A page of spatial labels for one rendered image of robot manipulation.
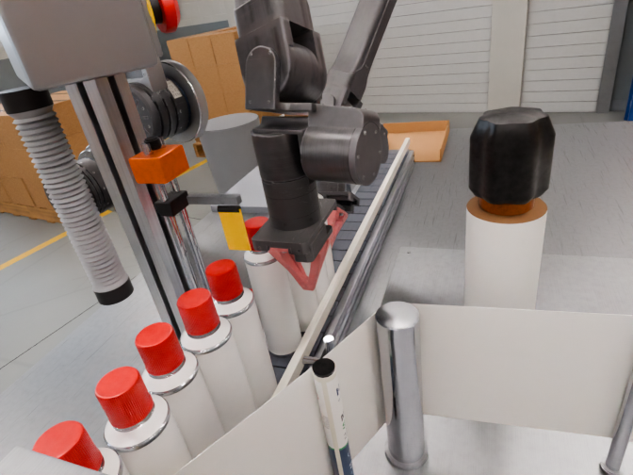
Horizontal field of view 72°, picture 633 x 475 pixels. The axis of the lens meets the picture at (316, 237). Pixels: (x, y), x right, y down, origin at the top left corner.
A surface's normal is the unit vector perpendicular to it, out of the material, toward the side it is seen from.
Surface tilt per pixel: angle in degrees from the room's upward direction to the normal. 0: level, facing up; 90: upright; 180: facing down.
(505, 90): 90
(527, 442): 0
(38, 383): 0
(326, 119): 70
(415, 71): 90
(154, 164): 90
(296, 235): 1
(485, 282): 90
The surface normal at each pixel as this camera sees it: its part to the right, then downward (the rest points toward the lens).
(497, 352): -0.26, 0.51
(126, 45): 0.58, 0.33
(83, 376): -0.14, -0.86
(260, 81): -0.53, 0.16
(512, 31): -0.51, 0.48
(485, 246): -0.71, 0.43
